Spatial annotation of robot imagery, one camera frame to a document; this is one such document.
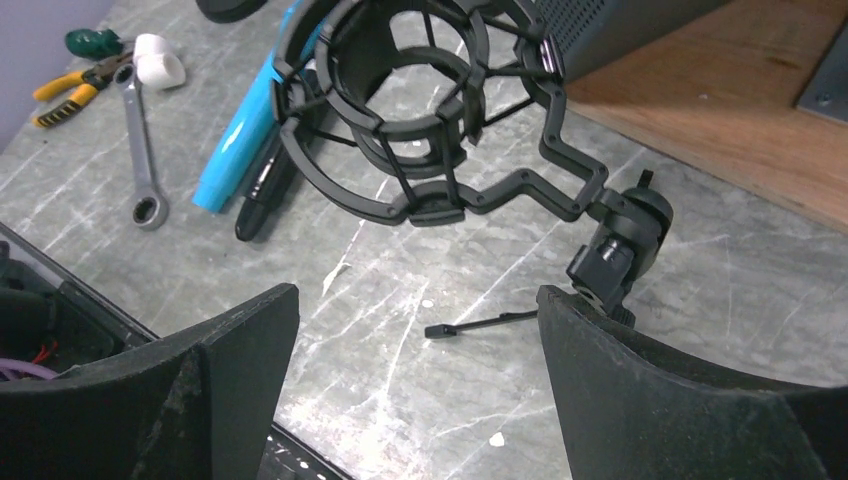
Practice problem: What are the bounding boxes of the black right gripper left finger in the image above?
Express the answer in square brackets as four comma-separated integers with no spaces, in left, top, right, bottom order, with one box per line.
[1,283,300,479]

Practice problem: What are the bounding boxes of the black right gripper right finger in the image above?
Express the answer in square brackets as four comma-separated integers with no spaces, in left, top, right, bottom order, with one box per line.
[537,285,847,479]

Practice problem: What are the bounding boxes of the black microphone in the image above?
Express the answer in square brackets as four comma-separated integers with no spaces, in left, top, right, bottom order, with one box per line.
[234,63,328,242]

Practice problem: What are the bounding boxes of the blue microphone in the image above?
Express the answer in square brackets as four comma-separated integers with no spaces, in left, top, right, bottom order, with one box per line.
[192,0,333,215]

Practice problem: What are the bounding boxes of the black tripod shock mount stand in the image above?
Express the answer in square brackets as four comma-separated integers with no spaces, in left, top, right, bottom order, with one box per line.
[271,1,673,327]

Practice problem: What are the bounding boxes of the black round base stand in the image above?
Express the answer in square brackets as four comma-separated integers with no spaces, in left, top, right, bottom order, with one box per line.
[195,0,268,24]

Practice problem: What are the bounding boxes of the silver ratchet wrench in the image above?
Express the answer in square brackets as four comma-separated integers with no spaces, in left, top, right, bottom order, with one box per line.
[114,63,169,231]

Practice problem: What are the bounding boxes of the wooden board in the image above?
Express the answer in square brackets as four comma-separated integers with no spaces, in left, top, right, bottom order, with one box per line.
[567,1,847,230]

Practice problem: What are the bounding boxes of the white plastic pipe fitting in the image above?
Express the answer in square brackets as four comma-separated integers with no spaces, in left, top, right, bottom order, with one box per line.
[133,33,186,90]

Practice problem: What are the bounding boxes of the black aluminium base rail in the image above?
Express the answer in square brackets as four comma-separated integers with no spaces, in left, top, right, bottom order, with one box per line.
[1,227,345,479]

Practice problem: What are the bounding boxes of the yellow handled pliers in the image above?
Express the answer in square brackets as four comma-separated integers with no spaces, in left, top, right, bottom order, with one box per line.
[31,51,133,128]

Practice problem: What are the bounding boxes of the grey metal bracket stand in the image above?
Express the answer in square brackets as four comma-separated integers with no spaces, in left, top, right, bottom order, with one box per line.
[795,37,847,125]

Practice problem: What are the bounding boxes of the blue network switch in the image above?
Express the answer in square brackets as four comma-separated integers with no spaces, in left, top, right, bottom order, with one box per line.
[535,0,725,83]

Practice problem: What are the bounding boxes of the green handled screwdriver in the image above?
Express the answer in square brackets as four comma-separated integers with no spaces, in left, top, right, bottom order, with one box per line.
[64,29,125,61]

